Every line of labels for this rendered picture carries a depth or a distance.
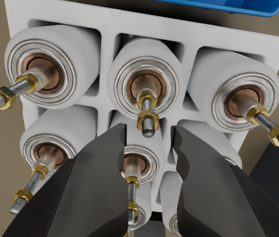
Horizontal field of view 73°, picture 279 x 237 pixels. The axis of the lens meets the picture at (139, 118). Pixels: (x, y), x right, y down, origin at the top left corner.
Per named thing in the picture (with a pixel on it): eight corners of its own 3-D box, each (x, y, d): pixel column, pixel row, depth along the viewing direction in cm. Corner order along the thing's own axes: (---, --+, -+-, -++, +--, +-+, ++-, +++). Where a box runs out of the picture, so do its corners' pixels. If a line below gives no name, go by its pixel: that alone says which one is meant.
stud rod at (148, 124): (153, 94, 20) (158, 131, 14) (147, 101, 21) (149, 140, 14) (146, 89, 20) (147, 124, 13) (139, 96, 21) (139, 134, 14)
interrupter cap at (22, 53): (10, 28, 20) (5, 28, 19) (82, 51, 21) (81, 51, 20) (11, 93, 23) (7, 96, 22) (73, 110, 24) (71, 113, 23)
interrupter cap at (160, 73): (191, 75, 22) (192, 77, 21) (156, 125, 25) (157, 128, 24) (132, 42, 20) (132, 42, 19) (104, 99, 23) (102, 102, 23)
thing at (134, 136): (162, 96, 42) (174, 145, 26) (151, 132, 46) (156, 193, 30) (119, 87, 41) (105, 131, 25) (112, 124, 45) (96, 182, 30)
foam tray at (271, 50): (237, 30, 42) (295, 38, 26) (189, 164, 60) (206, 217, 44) (57, 0, 40) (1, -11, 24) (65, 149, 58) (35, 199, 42)
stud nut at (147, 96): (159, 100, 19) (160, 104, 18) (149, 112, 20) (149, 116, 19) (144, 89, 18) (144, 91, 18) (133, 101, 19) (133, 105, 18)
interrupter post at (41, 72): (34, 60, 21) (17, 67, 18) (56, 67, 21) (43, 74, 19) (33, 80, 22) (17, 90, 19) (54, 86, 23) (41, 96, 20)
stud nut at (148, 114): (163, 118, 16) (164, 123, 15) (150, 132, 16) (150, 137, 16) (145, 105, 15) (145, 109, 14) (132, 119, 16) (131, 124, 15)
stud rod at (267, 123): (254, 103, 21) (304, 143, 15) (252, 111, 22) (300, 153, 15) (245, 104, 21) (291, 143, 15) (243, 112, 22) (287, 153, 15)
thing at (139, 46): (178, 49, 37) (204, 73, 21) (152, 90, 41) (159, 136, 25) (134, 22, 35) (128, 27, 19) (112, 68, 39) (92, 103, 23)
